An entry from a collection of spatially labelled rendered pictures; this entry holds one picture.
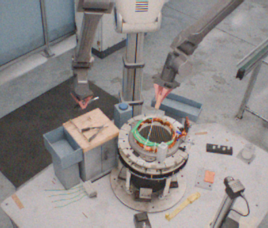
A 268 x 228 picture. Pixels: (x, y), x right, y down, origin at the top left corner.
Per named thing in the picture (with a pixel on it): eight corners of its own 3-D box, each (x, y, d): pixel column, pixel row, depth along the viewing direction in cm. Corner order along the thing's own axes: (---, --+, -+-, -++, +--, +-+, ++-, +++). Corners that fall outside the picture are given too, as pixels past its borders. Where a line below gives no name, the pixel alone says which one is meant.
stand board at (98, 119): (83, 153, 152) (83, 149, 150) (62, 127, 162) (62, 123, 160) (120, 134, 161) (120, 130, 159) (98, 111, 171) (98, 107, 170)
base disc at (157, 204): (148, 227, 154) (148, 226, 153) (94, 175, 173) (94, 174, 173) (201, 181, 174) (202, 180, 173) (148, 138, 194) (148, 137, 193)
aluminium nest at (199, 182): (211, 191, 171) (212, 188, 170) (194, 186, 173) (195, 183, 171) (214, 172, 180) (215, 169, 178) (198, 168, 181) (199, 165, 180)
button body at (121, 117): (129, 142, 192) (132, 109, 175) (119, 146, 190) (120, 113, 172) (124, 134, 197) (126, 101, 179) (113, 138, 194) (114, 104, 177)
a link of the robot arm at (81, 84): (93, 53, 137) (71, 53, 135) (96, 71, 129) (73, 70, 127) (89, 77, 145) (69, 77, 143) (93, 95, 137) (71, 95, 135)
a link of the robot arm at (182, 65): (193, 43, 132) (177, 34, 128) (207, 54, 123) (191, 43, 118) (176, 69, 136) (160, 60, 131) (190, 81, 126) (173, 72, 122)
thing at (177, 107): (193, 140, 196) (203, 103, 176) (188, 153, 189) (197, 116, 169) (154, 125, 203) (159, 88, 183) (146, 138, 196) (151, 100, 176)
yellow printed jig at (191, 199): (169, 222, 157) (170, 219, 155) (164, 217, 159) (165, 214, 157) (200, 196, 169) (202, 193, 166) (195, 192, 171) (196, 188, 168)
